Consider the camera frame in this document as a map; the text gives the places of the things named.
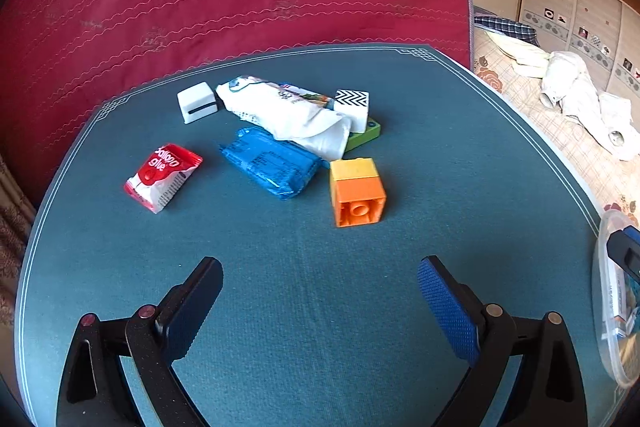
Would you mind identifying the black and white chevron box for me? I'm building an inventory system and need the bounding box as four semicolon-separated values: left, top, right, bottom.
334;89;371;132

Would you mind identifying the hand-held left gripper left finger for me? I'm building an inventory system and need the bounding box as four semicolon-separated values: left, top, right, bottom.
56;256;224;427

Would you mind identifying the blue plaid cloth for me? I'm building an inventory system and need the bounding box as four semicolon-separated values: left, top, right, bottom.
474;14;541;50

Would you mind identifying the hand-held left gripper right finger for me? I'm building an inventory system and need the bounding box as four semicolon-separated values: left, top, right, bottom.
416;255;588;427

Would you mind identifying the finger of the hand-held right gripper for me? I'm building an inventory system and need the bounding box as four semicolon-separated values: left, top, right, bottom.
606;226;640;283

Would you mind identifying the teal table cover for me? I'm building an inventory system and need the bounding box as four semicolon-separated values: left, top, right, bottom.
15;43;601;427

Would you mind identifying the small white box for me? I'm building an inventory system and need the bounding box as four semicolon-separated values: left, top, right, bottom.
176;81;219;124

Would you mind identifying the white printed plastic bag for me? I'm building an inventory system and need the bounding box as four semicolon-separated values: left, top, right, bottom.
215;76;353;162

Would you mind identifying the orange and yellow toy brick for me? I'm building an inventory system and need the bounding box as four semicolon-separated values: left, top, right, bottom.
329;157;388;229

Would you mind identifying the white clothing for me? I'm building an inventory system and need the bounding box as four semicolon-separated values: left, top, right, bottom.
537;51;640;162

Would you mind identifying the green block with blue dots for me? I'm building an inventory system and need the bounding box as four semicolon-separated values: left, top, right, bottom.
344;119;382;152

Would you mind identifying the cream cloth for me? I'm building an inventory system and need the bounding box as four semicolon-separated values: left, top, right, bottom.
487;31;551;80

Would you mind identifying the clear plastic container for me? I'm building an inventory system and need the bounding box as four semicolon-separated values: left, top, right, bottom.
591;209;640;388

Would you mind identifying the white packet with blue dot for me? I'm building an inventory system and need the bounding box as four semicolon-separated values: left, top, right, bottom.
607;257;633;338

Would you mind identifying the red and white packet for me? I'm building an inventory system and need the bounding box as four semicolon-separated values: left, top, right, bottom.
124;143;204;214

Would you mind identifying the floral bed sheet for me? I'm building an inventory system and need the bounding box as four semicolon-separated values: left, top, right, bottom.
472;27;640;228

